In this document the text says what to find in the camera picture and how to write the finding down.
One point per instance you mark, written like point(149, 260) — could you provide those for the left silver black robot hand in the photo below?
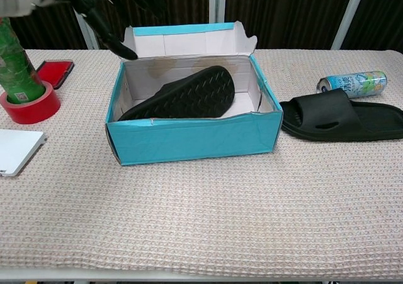
point(94, 13)

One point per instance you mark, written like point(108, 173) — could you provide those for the black slipper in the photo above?
point(195, 95)
point(333, 117)

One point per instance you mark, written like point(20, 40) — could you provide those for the light blue shoe box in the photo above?
point(189, 142)

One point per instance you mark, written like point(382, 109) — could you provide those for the red stamp pad black case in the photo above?
point(53, 71)

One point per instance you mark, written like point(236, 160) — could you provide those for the green canister with red lid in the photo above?
point(19, 73)

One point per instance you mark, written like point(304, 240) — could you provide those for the red tape roll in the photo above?
point(34, 109)

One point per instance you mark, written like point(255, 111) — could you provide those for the white flat square board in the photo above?
point(15, 151)

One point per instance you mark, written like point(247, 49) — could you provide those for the beige woven table cloth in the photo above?
point(201, 218)

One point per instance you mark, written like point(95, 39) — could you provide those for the light blue beverage can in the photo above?
point(359, 82)

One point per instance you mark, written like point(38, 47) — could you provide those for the grey partition post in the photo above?
point(216, 0)
point(89, 38)
point(349, 16)

